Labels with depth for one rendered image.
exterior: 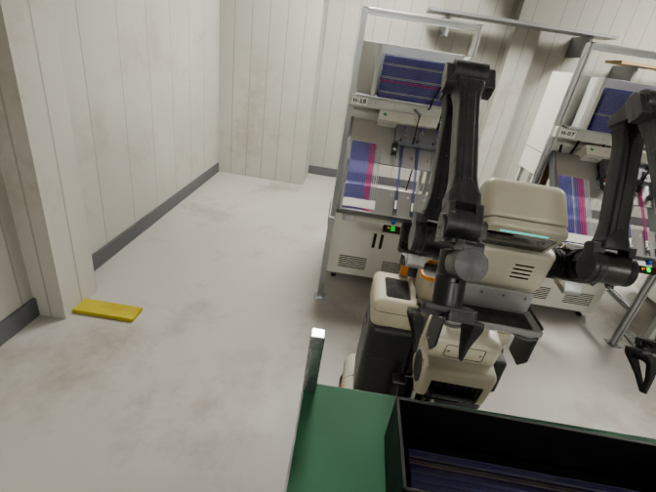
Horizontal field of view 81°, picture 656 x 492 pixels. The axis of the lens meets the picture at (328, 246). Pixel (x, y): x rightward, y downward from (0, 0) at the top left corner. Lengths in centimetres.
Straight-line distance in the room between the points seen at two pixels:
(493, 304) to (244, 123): 439
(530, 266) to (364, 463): 67
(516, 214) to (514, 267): 19
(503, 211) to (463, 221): 28
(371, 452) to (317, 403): 15
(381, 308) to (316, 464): 81
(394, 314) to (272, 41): 403
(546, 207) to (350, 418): 67
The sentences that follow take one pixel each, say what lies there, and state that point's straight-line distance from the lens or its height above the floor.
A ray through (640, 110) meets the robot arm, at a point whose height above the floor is 159.
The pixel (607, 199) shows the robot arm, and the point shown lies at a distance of 116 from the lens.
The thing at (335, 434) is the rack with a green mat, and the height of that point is 95.
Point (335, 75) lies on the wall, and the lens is 554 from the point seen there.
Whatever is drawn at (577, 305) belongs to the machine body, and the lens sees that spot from 365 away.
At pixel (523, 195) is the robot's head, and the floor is 136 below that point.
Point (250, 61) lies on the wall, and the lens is 508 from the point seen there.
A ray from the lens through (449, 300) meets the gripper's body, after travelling 75.
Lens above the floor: 161
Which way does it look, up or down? 26 degrees down
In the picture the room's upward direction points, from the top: 9 degrees clockwise
